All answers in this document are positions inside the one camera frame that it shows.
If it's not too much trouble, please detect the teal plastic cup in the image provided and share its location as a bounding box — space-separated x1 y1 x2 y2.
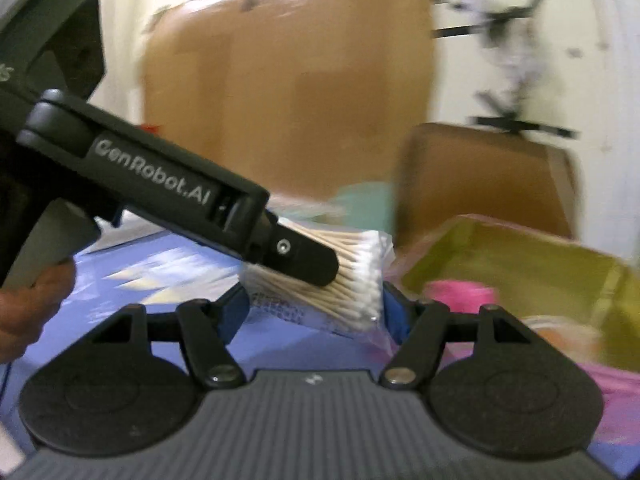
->
334 181 397 222

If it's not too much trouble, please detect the person's left hand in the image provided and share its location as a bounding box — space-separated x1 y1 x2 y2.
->
0 262 77 363

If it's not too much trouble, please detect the blue printed table mat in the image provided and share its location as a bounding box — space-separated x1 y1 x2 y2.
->
0 210 640 480

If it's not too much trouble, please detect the brown chair back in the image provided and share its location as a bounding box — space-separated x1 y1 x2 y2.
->
395 122 582 247

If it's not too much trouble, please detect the white power strip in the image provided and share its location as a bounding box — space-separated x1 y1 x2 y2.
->
450 0 548 106

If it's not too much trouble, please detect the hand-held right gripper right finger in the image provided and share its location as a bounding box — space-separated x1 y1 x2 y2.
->
382 282 533 390

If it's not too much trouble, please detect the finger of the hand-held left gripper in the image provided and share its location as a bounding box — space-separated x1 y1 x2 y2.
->
245 210 341 288

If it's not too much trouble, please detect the orange snack packet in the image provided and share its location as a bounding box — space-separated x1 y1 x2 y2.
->
522 315 603 358

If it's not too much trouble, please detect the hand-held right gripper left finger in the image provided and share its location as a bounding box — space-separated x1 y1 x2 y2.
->
92 282 251 390

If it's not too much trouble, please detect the pink cloth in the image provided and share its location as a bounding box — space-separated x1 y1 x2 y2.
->
425 280 497 312

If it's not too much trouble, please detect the pink biscuit tin box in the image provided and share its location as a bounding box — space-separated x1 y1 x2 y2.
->
395 214 640 376

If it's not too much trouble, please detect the cotton swab pack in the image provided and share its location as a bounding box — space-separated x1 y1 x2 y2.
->
242 227 396 341

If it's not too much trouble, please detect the large cardboard sheet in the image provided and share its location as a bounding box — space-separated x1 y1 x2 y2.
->
140 0 437 202

